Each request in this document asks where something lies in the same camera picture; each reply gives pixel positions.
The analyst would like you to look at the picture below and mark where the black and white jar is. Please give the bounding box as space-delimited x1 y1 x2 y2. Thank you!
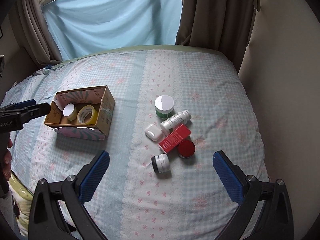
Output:
151 154 171 174

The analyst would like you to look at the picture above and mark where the red cosmetic box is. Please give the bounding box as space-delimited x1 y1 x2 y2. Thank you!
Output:
158 124 191 154

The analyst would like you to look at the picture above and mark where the white earbuds case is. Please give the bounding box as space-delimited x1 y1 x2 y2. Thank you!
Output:
144 124 163 142

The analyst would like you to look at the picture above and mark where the white pill bottle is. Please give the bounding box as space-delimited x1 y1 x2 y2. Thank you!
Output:
160 110 191 135

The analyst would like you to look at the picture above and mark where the green jar white lid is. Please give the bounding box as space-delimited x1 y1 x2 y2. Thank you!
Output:
155 95 175 119

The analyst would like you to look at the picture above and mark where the person's left hand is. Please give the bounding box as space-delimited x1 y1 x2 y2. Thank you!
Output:
2 138 13 181

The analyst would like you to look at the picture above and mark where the white-lid cream jar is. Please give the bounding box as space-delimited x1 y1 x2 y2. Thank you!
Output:
62 103 78 121

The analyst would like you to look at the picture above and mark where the open cardboard box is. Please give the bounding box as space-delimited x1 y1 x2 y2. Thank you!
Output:
44 86 116 141

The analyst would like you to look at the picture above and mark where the yellow tape roll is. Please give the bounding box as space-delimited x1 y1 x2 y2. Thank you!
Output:
76 105 98 125

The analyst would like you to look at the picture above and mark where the light blue curtain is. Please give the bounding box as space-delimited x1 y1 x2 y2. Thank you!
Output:
42 0 182 60

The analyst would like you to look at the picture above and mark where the checkered floral bed sheet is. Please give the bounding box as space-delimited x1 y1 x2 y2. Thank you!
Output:
0 44 271 240

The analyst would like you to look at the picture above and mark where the brown curtain right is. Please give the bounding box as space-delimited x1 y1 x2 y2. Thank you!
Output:
176 0 260 72

